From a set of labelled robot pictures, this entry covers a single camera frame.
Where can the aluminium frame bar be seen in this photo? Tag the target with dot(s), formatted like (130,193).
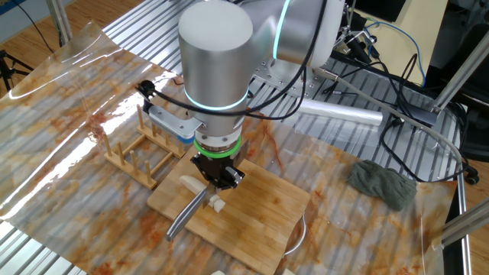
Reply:
(466,223)

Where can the marble pattern plastic mat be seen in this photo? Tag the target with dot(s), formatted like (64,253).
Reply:
(76,172)

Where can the wooden cutting board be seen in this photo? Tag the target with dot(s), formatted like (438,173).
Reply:
(260,214)

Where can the white radish piece being sliced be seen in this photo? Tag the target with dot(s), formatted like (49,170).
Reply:
(191,183)

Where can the black office chair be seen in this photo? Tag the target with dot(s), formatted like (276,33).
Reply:
(479,130)

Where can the wooden peg dish rack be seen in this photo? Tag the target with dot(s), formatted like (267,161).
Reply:
(130,168)

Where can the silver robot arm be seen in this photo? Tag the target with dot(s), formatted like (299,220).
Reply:
(214,57)

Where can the black tripod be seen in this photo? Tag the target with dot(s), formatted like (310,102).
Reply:
(4,70)

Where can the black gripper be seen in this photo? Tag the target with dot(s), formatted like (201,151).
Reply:
(217,166)

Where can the grey green rag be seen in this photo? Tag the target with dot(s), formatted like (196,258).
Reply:
(382,185)

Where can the beige panel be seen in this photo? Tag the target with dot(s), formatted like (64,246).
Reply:
(416,30)

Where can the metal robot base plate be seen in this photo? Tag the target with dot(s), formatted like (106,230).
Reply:
(279,80)

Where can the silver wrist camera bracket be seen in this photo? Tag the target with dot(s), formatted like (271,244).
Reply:
(172,120)

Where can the aluminium frame post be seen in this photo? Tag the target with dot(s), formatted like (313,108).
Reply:
(458,76)
(59,19)

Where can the long white radish chunk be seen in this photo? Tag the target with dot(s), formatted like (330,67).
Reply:
(218,273)

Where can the thin white radish slice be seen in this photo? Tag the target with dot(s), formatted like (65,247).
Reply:
(214,198)
(220,207)

